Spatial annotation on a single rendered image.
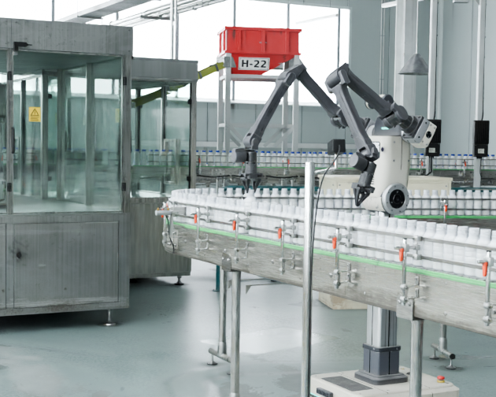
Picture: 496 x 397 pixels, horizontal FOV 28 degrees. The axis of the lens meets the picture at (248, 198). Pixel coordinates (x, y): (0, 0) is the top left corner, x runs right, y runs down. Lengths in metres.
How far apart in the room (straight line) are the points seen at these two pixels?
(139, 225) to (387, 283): 6.30
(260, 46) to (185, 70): 1.63
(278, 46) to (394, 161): 6.71
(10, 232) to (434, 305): 4.53
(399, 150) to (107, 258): 3.46
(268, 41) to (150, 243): 2.94
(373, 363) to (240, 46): 6.85
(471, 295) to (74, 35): 4.89
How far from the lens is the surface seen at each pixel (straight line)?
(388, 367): 5.08
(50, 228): 7.64
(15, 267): 7.60
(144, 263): 9.97
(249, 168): 4.84
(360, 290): 3.97
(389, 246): 3.85
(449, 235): 3.56
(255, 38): 11.46
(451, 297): 3.52
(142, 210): 9.91
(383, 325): 5.03
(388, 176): 4.91
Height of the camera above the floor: 1.43
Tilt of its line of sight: 3 degrees down
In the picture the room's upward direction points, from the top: 1 degrees clockwise
